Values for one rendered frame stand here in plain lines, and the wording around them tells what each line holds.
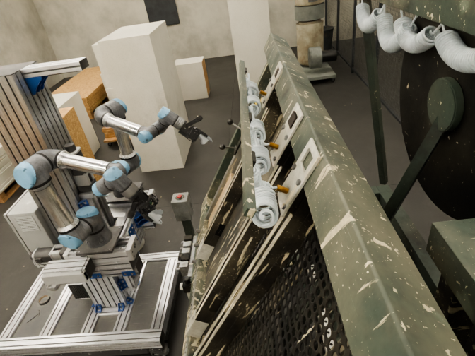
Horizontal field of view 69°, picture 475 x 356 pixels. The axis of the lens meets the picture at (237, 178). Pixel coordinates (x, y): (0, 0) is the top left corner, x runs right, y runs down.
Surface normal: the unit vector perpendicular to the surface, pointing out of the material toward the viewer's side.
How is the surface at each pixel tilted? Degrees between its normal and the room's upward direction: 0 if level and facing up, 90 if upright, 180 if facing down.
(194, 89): 90
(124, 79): 90
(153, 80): 90
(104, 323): 0
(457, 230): 0
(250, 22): 90
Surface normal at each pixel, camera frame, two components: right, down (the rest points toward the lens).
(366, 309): -0.92, -0.32
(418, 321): 0.39, -0.77
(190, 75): -0.02, 0.55
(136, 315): -0.14, -0.83
